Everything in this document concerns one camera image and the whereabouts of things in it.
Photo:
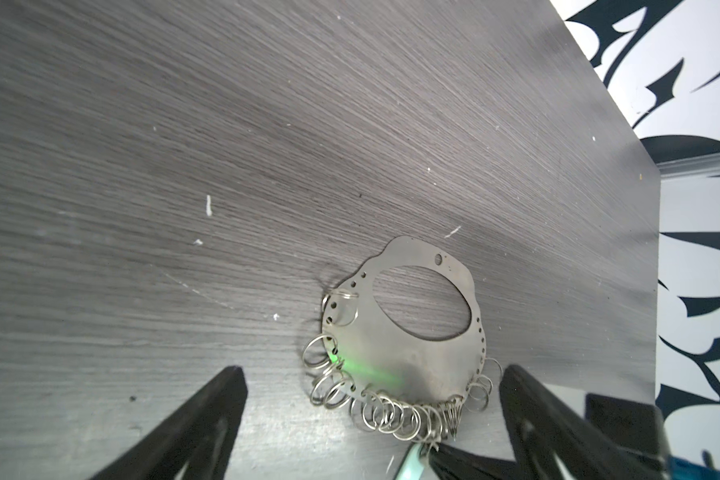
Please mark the metal key organizer plate with rings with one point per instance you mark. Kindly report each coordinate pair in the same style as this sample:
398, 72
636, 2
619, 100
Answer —
396, 383

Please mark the pale green key tag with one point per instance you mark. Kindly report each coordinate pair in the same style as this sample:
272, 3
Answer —
413, 465

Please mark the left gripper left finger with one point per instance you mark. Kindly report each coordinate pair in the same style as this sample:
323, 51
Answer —
195, 441

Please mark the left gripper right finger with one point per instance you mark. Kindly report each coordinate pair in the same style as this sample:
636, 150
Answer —
614, 438

